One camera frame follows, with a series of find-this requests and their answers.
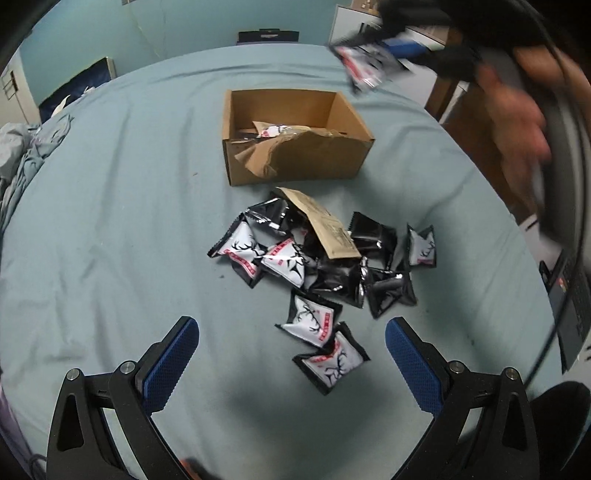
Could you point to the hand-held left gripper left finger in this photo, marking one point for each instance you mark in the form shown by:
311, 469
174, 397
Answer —
170, 364

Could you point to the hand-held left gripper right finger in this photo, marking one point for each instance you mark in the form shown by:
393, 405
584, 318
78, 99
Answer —
415, 364

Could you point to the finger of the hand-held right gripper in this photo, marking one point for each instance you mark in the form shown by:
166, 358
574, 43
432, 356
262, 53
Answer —
383, 25
406, 47

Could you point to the antler print snack packet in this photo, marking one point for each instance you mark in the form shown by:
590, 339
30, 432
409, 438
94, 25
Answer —
364, 64
272, 131

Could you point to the pile of black snack packets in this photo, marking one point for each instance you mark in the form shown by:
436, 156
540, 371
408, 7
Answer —
332, 277

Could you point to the brown cardboard box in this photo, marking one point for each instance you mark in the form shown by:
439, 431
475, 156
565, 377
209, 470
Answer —
314, 157

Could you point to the person's right hand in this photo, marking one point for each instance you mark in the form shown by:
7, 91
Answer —
512, 110

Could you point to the brown paper bag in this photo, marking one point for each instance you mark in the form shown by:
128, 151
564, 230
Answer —
328, 230

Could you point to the black laptop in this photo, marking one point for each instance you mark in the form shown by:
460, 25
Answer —
572, 304

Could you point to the crumpled grey cloth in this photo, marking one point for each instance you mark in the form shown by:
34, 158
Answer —
27, 157

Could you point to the dark blue canvas picture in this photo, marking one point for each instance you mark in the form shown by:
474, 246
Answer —
78, 87

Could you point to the white door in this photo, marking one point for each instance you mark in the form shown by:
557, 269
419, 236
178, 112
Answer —
9, 85

